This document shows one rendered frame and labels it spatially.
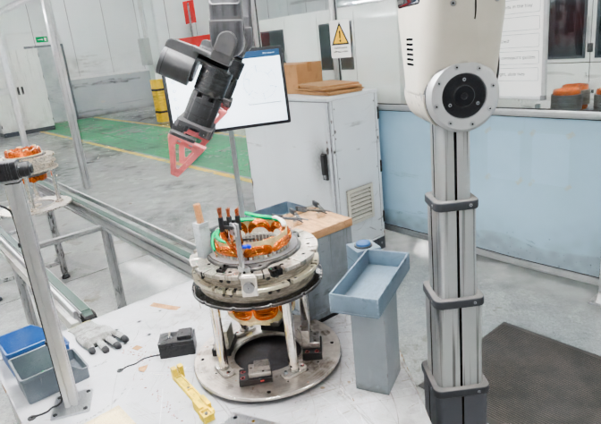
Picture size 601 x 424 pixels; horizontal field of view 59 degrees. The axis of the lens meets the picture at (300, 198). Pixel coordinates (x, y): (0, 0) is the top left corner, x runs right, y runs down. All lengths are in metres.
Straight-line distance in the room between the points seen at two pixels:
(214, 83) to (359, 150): 2.81
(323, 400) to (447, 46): 0.83
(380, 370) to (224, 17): 0.83
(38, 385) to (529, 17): 2.81
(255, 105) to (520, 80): 1.60
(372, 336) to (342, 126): 2.48
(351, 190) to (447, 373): 2.34
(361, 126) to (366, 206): 0.57
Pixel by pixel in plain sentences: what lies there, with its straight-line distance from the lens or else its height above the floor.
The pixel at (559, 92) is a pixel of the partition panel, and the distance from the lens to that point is 3.23.
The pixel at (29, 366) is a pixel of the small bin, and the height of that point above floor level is 0.82.
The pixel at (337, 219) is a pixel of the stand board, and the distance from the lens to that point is 1.56.
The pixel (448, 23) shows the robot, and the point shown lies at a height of 1.58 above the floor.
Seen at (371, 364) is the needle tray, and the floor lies 0.86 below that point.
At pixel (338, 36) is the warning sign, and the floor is 1.57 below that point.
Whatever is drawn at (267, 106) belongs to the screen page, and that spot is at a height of 1.31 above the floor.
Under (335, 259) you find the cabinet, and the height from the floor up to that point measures 0.95.
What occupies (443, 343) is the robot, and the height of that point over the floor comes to 0.80.
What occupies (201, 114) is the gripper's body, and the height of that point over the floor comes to 1.47.
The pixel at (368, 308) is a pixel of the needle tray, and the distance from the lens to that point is 1.12.
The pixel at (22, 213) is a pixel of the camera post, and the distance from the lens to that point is 1.30.
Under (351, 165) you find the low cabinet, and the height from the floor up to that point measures 0.72.
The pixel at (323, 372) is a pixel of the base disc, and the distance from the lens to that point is 1.36.
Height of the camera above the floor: 1.58
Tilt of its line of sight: 17 degrees down
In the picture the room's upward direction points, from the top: 6 degrees counter-clockwise
